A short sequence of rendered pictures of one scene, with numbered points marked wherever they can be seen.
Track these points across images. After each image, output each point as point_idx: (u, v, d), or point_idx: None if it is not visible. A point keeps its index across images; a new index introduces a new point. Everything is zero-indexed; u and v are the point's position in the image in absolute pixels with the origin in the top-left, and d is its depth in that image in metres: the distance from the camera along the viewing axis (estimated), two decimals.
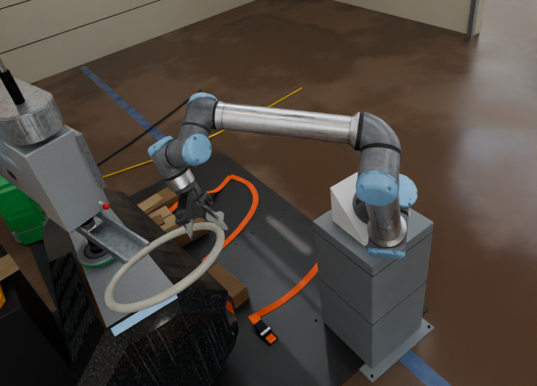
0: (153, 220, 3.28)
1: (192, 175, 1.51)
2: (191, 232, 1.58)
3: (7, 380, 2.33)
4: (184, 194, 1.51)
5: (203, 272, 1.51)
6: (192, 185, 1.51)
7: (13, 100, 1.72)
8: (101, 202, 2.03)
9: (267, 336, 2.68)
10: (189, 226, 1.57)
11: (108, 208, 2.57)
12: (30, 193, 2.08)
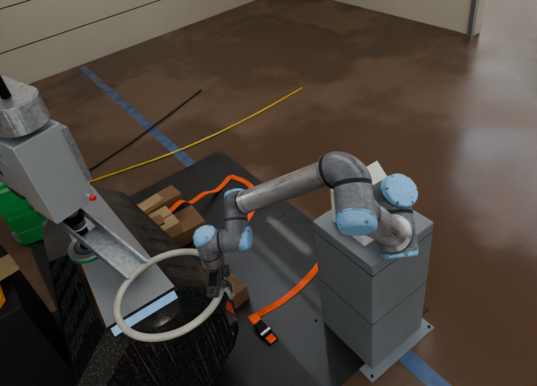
0: (153, 220, 3.28)
1: (223, 256, 1.82)
2: None
3: (7, 380, 2.33)
4: (215, 271, 1.82)
5: (212, 312, 1.81)
6: (222, 264, 1.82)
7: None
8: (87, 194, 2.10)
9: (267, 336, 2.68)
10: None
11: (108, 208, 2.57)
12: (17, 187, 2.13)
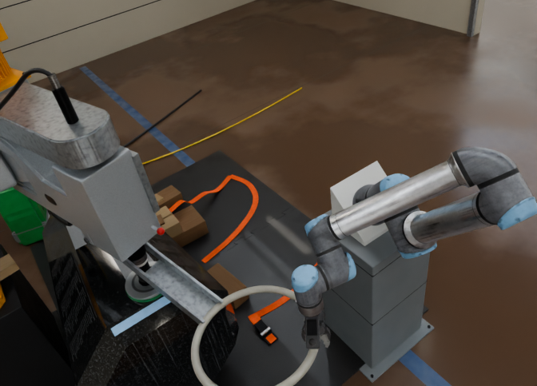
0: None
1: None
2: None
3: (7, 380, 2.33)
4: (312, 317, 1.57)
5: (311, 365, 1.55)
6: None
7: (65, 119, 1.53)
8: (154, 227, 1.85)
9: (267, 336, 2.68)
10: None
11: None
12: (74, 219, 1.89)
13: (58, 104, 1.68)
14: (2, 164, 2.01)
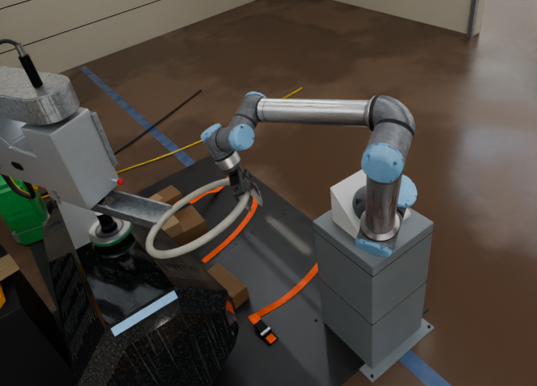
0: None
1: (238, 155, 1.78)
2: (247, 204, 1.84)
3: (7, 380, 2.33)
4: (234, 172, 1.77)
5: (241, 209, 1.72)
6: (240, 163, 1.78)
7: (32, 83, 1.82)
8: (114, 179, 2.16)
9: (267, 336, 2.68)
10: None
11: None
12: (41, 180, 2.15)
13: (21, 75, 1.96)
14: None
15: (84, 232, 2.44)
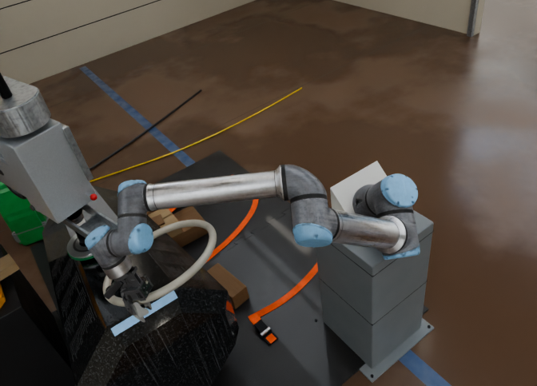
0: (153, 220, 3.28)
1: (116, 275, 1.50)
2: None
3: (7, 380, 2.33)
4: None
5: (199, 268, 1.64)
6: (117, 280, 1.52)
7: (0, 94, 1.78)
8: (88, 193, 2.10)
9: (267, 336, 2.68)
10: None
11: (108, 208, 2.57)
12: (18, 187, 2.13)
13: None
14: None
15: None
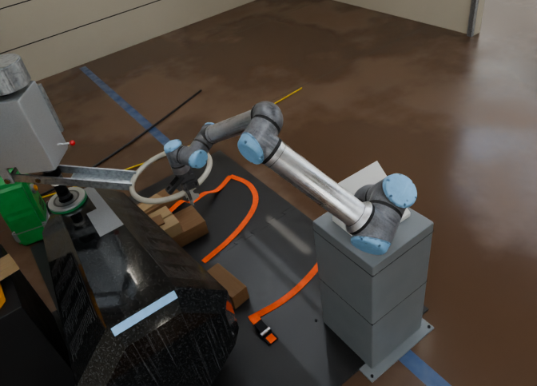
0: (153, 220, 3.28)
1: (186, 169, 2.27)
2: (185, 196, 2.42)
3: (7, 380, 2.33)
4: (179, 176, 2.31)
5: (212, 163, 2.53)
6: (184, 175, 2.29)
7: None
8: (65, 142, 2.50)
9: (267, 336, 2.68)
10: None
11: (108, 208, 2.57)
12: None
13: None
14: None
15: (84, 232, 2.44)
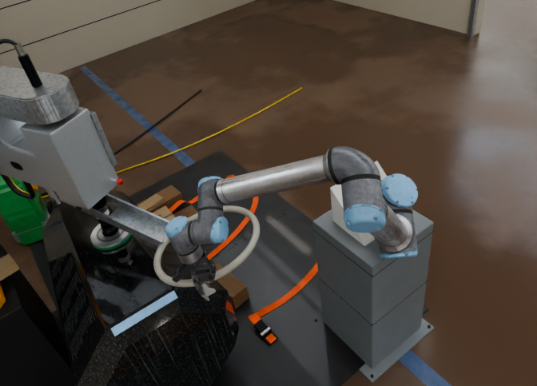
0: None
1: (192, 260, 1.66)
2: None
3: (7, 380, 2.33)
4: None
5: (253, 248, 1.85)
6: (191, 264, 1.69)
7: (31, 83, 1.82)
8: (113, 179, 2.16)
9: (267, 336, 2.68)
10: None
11: (108, 208, 2.57)
12: (41, 179, 2.15)
13: (21, 75, 1.96)
14: None
15: (84, 232, 2.44)
